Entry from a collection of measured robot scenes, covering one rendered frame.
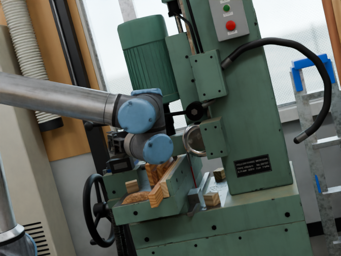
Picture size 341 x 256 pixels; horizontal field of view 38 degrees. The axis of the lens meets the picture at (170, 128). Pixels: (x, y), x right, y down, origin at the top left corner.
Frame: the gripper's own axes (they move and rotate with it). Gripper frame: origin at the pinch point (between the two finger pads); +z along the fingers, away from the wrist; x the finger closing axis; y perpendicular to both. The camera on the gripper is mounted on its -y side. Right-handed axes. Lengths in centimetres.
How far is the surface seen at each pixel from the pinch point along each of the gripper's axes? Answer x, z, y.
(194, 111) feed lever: -7.1, -22.1, -19.2
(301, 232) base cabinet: 34, -47, -39
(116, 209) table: 19.8, -18.3, 10.7
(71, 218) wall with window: 79, 163, -26
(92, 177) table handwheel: 17.1, 17.3, 4.9
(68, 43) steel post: -38, 147, -35
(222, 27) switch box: -33, -30, -28
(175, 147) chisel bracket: 7.2, -5.7, -19.9
